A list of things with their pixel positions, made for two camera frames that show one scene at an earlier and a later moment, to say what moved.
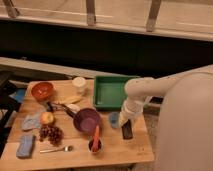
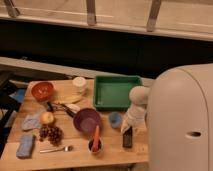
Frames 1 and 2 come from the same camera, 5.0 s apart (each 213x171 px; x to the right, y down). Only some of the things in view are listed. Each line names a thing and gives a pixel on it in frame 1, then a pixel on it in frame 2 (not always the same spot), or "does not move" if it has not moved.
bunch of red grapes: x=53 y=134 does not move
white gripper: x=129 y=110 -> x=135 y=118
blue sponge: x=25 y=146 does not move
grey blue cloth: x=30 y=122 does not move
